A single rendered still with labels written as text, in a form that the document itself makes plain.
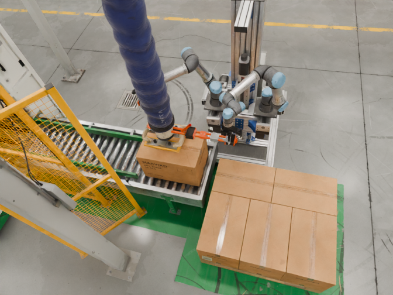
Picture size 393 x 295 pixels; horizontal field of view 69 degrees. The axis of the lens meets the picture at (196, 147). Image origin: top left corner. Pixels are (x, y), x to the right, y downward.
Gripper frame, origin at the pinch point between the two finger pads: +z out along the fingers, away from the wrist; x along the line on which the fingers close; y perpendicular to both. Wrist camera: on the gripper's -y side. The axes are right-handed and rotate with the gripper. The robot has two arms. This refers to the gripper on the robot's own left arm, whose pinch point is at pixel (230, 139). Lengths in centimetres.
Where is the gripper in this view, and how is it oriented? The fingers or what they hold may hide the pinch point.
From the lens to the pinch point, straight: 241.6
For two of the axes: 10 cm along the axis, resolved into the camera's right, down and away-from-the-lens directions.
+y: -9.5, -1.8, 2.4
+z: 1.1, 5.5, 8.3
